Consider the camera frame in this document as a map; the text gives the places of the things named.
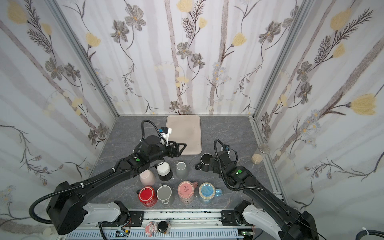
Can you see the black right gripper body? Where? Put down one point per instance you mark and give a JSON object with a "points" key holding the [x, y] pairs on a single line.
{"points": [[216, 163]]}

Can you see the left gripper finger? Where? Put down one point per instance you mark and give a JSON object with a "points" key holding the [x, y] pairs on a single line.
{"points": [[176, 152], [178, 146]]}

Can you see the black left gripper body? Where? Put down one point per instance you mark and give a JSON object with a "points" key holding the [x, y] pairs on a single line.
{"points": [[162, 151]]}

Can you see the grey mug white inside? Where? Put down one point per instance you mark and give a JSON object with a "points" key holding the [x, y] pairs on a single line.
{"points": [[182, 170]]}

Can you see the blue mug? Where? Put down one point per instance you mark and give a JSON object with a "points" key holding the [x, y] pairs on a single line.
{"points": [[208, 192]]}

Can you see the pink glass mug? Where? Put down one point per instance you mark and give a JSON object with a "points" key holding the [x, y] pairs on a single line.
{"points": [[186, 191]]}

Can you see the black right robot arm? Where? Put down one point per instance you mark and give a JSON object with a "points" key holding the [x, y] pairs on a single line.
{"points": [[277, 218]]}

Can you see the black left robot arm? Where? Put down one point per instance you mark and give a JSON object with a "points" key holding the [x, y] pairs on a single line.
{"points": [[65, 207]]}

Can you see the black and white mug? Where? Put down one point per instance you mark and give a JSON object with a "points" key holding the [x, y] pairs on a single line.
{"points": [[164, 172]]}

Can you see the pale pink mug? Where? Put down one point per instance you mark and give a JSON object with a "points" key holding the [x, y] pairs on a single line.
{"points": [[147, 178]]}

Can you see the grey mug white rim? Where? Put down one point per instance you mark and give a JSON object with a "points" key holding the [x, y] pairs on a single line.
{"points": [[165, 195]]}

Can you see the red mug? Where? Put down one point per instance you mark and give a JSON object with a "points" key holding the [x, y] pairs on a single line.
{"points": [[148, 197]]}

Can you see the beige rectangular tray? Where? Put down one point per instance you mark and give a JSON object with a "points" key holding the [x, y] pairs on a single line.
{"points": [[186, 129]]}

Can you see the beige round sponge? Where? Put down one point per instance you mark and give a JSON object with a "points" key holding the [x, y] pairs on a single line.
{"points": [[257, 159]]}

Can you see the black round knob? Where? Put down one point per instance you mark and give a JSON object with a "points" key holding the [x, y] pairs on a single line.
{"points": [[163, 227]]}

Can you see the pink figurine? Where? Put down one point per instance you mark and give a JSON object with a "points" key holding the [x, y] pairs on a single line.
{"points": [[151, 228]]}

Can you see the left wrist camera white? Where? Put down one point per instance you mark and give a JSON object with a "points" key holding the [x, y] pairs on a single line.
{"points": [[164, 134]]}

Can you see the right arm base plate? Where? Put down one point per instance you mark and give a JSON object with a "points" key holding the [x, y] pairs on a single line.
{"points": [[232, 218]]}

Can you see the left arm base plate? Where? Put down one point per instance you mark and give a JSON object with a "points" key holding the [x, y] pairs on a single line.
{"points": [[127, 219]]}

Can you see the aluminium rail frame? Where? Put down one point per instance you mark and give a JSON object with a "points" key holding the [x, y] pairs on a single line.
{"points": [[185, 225]]}

